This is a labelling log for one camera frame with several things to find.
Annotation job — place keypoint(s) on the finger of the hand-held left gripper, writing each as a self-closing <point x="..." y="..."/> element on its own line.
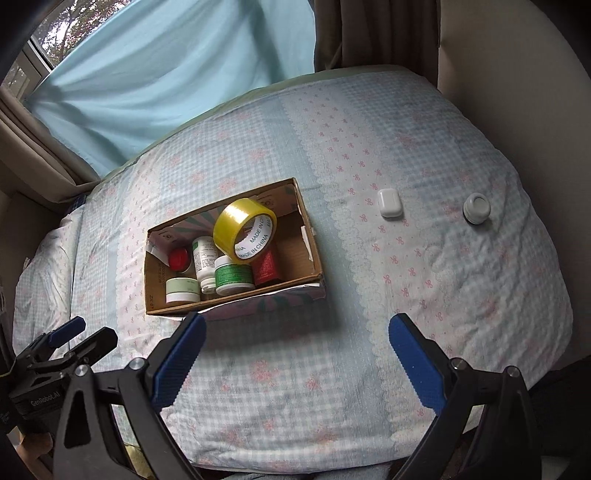
<point x="67" y="331"/>
<point x="94" y="344"/>

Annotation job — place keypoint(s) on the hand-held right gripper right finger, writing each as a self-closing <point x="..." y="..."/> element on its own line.
<point x="415" y="364"/>

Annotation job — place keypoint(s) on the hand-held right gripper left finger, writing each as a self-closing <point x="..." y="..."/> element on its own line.
<point x="180" y="360"/>

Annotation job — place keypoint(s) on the white jar with pale green label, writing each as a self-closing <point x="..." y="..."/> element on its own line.
<point x="182" y="290"/>

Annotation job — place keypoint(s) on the white bottle with green label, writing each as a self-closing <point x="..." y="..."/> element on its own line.
<point x="204" y="263"/>

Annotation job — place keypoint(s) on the small jar with red lid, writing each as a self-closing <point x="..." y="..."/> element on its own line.
<point x="179" y="259"/>

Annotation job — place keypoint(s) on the red bottle with white cap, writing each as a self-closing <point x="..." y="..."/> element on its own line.
<point x="267" y="270"/>

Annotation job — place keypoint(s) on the yellow tape roll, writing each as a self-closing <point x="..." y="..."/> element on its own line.
<point x="231" y="217"/>

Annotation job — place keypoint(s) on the cardboard box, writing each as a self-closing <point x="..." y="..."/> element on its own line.
<point x="295" y="249"/>

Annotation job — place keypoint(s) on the white earbud case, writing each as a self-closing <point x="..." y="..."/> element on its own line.
<point x="388" y="204"/>

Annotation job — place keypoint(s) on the white jar with grey lid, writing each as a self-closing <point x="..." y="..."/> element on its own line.
<point x="476" y="208"/>

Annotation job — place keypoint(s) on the checked pillow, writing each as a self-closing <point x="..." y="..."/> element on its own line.
<point x="44" y="277"/>

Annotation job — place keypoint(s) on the beige padded headboard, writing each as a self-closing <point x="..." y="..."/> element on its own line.
<point x="18" y="217"/>

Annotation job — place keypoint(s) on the brown curtain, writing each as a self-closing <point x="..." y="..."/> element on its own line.
<point x="369" y="32"/>
<point x="41" y="134"/>

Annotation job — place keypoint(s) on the green mattress cover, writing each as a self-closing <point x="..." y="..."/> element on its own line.
<point x="184" y="122"/>

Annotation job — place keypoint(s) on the light blue hanging cloth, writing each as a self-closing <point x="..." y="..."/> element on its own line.
<point x="161" y="69"/>

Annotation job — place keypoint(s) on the tree outside window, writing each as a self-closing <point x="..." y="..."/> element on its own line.
<point x="87" y="18"/>

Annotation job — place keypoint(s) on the window with white frame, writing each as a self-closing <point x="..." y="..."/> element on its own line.
<point x="32" y="55"/>

